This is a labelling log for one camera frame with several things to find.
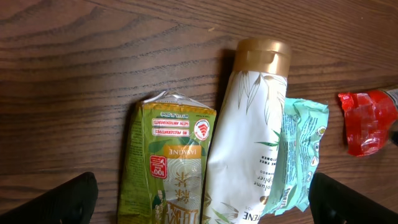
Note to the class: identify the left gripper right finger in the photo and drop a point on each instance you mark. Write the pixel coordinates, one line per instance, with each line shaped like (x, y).
(332, 202)

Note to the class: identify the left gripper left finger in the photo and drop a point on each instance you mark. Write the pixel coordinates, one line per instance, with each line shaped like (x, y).
(72, 202)

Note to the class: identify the teal snack packet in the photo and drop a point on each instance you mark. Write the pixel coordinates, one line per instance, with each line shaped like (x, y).
(303, 126)

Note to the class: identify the white tube gold cap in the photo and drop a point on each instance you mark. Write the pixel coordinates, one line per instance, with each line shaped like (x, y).
(243, 155)

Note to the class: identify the orange noodle packet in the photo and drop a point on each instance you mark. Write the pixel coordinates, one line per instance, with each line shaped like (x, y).
(370, 119)

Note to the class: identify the green tea drink pouch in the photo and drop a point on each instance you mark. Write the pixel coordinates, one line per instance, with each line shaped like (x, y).
(165, 160)

